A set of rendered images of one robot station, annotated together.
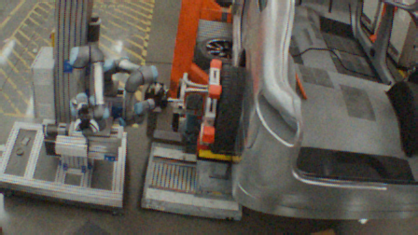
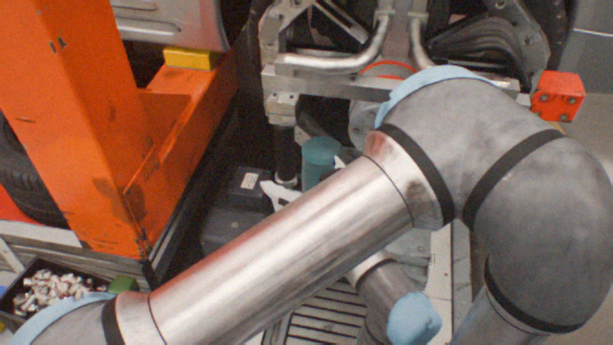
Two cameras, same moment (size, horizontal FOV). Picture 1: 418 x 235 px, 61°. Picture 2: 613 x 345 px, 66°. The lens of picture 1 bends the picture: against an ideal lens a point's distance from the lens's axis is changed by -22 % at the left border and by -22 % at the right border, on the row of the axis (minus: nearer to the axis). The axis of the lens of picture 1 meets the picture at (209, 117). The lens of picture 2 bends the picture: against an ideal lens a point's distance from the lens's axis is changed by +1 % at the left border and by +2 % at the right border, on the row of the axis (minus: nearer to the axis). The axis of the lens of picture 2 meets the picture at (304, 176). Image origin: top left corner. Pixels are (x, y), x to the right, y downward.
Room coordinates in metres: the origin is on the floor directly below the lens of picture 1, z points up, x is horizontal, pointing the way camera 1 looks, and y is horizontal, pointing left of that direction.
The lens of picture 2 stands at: (2.67, 0.85, 1.41)
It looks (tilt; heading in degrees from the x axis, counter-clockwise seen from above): 46 degrees down; 286
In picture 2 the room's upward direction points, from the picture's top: straight up
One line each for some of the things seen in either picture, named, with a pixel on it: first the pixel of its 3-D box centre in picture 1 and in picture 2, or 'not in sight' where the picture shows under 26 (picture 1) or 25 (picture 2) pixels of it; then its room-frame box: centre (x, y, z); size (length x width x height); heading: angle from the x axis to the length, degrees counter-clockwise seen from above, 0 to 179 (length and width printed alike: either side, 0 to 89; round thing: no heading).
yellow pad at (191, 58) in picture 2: not in sight; (195, 48); (3.28, -0.21, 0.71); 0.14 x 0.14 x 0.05; 4
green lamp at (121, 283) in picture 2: not in sight; (124, 289); (3.11, 0.50, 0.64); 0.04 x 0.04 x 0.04; 4
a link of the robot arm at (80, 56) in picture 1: (79, 82); not in sight; (2.25, 0.89, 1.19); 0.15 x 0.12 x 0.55; 115
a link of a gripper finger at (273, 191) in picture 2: not in sight; (281, 203); (2.84, 0.36, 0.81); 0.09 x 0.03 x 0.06; 171
